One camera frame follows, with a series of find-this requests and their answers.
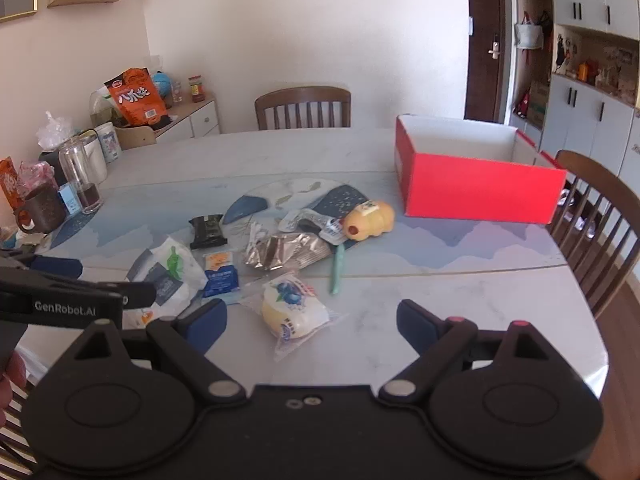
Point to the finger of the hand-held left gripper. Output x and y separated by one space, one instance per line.
55 266
137 293

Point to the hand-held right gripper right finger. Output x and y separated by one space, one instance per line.
415 322

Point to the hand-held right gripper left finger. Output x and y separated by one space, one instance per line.
207 322

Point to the white plastic bag green print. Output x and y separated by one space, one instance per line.
175 270

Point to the blue orange packet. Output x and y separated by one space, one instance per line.
220 275

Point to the blueberry bread packet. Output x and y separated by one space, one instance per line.
295 310

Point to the black snack packet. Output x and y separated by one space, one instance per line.
207 230

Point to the silver foil wrapper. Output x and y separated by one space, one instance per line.
285 252

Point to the yellow squishy toy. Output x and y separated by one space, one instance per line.
372 220

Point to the red cardboard box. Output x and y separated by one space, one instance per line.
475 190

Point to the white marble desktop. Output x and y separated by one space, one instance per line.
450 285

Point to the person's left hand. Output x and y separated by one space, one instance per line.
9 380

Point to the white orange wrapper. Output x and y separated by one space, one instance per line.
145 316

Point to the brown mug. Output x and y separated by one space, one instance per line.
45 210

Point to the blue printed table mat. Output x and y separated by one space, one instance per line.
440 245

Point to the teal pen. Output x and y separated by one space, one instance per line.
336 270

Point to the pink plastic bag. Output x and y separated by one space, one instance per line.
35 172

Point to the glass jar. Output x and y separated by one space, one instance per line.
82 170

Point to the white canister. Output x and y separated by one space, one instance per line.
96 160

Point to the small white sachet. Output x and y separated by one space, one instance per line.
331 234

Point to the clear plastic bag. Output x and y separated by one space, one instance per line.
52 132

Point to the white printed cup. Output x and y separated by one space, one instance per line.
109 142

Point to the striped cloth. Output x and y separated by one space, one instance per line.
10 440

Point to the white sideboard cabinet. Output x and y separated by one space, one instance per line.
200 120

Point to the orange snack bag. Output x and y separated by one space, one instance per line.
137 97

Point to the small clear glass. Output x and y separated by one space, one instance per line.
176 93

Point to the red sauce jar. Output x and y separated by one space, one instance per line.
196 91

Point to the small blue globe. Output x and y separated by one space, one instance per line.
162 84

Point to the wooden slat-back chair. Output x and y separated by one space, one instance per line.
300 95
600 180

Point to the orange bottle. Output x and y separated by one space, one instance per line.
584 71

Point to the grey hanging bag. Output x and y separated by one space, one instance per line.
529 35

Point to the dark brown door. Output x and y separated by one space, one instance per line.
482 10

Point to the white wall cabinet unit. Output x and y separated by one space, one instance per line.
585 110

